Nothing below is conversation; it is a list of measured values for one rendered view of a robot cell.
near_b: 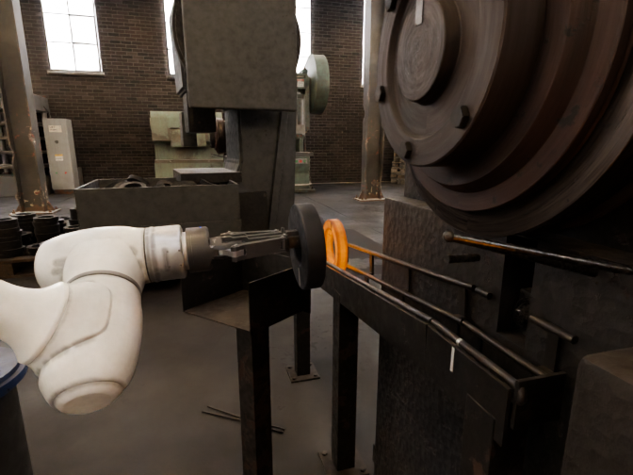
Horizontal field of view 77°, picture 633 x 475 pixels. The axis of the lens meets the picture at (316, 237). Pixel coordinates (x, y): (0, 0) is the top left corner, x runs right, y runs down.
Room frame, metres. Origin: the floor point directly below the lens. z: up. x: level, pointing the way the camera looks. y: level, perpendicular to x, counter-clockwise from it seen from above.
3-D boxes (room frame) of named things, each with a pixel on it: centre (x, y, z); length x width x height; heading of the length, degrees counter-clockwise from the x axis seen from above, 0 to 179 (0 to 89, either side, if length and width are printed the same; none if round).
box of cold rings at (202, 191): (3.02, 1.16, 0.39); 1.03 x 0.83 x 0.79; 110
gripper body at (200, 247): (0.65, 0.17, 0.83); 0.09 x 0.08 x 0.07; 106
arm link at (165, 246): (0.63, 0.24, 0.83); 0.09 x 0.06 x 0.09; 16
